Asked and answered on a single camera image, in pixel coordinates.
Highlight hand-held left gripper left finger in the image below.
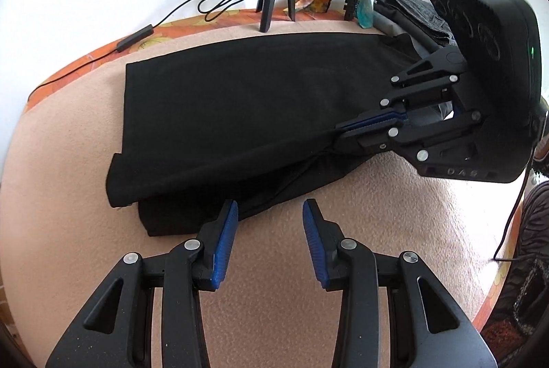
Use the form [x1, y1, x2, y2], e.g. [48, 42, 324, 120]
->
[45, 199, 240, 368]

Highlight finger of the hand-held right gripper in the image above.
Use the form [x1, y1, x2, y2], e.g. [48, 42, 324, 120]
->
[343, 47, 467, 133]
[332, 110, 486, 164]

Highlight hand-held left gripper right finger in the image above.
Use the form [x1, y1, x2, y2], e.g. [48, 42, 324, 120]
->
[302, 199, 500, 368]

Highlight black pants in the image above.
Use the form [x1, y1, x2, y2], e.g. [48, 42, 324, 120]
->
[107, 31, 430, 238]

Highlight stack of dark clothes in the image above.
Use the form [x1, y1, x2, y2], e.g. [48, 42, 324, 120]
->
[372, 0, 456, 49]

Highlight light blue bottle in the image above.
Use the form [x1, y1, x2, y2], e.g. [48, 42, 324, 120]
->
[358, 0, 376, 28]

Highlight beige fleece blanket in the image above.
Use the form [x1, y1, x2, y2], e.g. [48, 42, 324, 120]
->
[0, 20, 522, 368]

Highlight dark patterned cloth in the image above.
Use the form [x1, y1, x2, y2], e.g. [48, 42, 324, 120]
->
[479, 178, 549, 354]

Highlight orange floral bed sheet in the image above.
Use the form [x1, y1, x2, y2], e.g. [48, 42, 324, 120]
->
[23, 5, 363, 116]

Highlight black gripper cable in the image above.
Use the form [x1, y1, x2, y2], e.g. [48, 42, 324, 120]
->
[492, 162, 535, 263]

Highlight black cable with inline box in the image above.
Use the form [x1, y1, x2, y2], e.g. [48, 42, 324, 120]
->
[40, 0, 253, 88]

